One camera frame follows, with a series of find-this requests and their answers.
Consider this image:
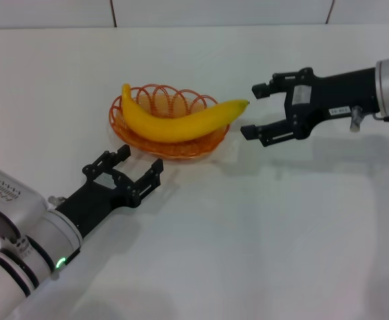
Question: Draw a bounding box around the yellow banana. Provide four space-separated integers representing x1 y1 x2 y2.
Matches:
121 83 250 143

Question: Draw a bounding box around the orange wire basket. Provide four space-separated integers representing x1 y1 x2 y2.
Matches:
109 83 230 163

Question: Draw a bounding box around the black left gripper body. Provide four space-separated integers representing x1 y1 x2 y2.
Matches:
54 172 143 240

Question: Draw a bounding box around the silver right wrist connector plug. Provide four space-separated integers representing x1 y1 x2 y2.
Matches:
349 105 389 133

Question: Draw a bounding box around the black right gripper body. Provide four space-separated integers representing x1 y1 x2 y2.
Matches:
282 67 381 140

